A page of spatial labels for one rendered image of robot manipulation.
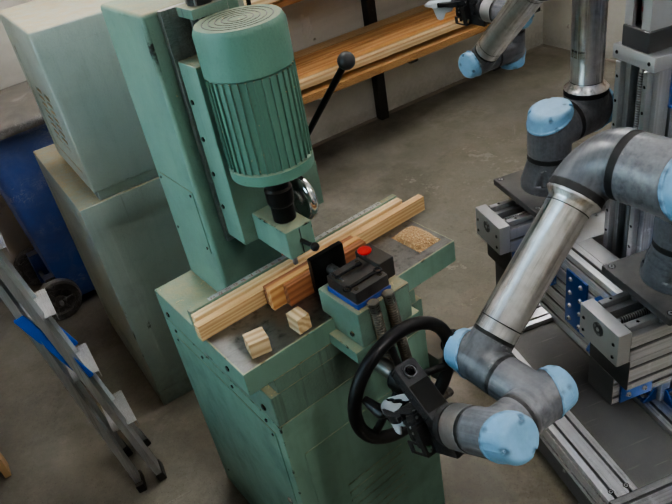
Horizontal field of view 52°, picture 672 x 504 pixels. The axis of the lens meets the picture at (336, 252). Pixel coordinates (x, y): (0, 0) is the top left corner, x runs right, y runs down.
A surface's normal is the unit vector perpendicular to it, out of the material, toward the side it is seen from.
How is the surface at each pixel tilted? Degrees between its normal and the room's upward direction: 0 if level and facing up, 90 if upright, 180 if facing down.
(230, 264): 90
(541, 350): 0
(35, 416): 0
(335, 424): 90
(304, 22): 90
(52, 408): 0
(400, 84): 90
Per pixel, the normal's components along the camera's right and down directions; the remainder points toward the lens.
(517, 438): 0.46, -0.09
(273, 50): 0.66, 0.33
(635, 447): -0.16, -0.81
